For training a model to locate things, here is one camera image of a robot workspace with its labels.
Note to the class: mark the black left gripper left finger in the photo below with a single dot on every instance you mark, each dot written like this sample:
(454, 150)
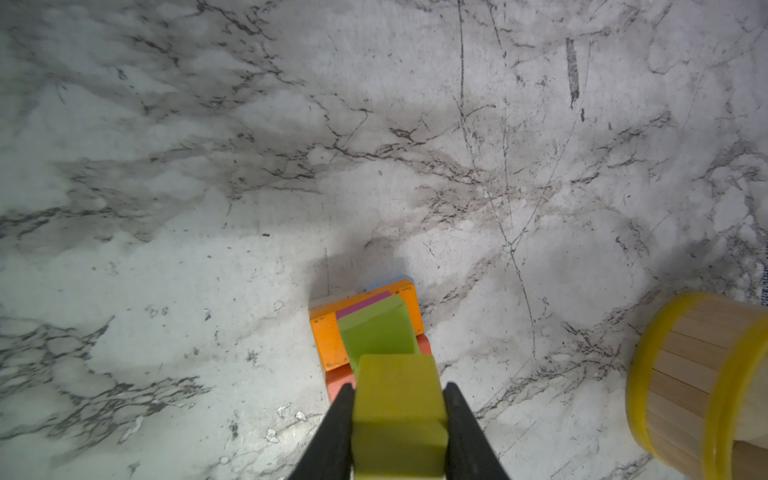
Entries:
(329, 454)

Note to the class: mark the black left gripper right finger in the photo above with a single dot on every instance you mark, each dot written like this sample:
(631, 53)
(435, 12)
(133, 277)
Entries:
(469, 454)

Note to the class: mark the yellow-green cube block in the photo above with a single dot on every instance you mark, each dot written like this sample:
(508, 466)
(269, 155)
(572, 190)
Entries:
(399, 419)

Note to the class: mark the orange rectangular block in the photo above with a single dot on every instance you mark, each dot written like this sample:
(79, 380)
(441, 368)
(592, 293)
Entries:
(323, 318)

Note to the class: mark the magenta cube block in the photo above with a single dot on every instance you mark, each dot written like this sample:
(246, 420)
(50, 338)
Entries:
(362, 304)

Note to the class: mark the light blue rectangular block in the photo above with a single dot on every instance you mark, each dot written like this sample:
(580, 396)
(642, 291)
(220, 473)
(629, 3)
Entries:
(389, 282)

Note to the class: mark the lime green cube block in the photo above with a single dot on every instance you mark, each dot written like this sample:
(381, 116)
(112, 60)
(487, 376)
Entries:
(383, 327)

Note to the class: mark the yellow wooden bucket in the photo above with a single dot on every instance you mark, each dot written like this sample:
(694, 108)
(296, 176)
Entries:
(696, 396)

